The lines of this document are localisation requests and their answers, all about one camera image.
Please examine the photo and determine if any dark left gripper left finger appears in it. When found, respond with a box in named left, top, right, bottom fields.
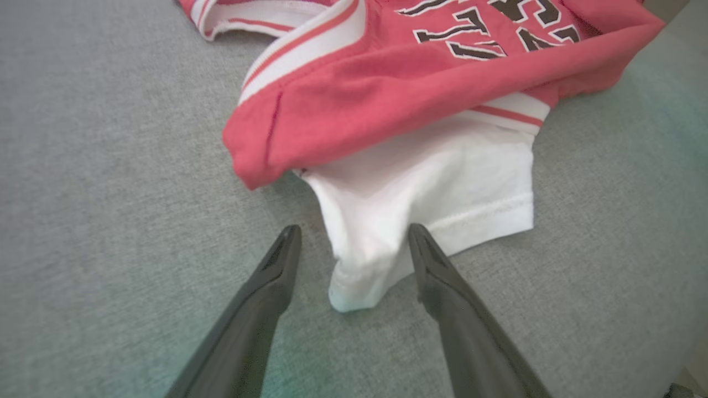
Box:
left=165, top=224, right=303, bottom=398

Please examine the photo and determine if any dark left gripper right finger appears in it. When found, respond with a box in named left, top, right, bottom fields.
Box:
left=408, top=223, right=554, bottom=398

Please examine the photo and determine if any red white printed T-shirt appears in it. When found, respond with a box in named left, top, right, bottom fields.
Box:
left=177, top=0, right=667, bottom=314

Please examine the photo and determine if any grey sofa cushion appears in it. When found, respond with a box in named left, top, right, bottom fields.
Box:
left=0, top=0, right=708, bottom=398

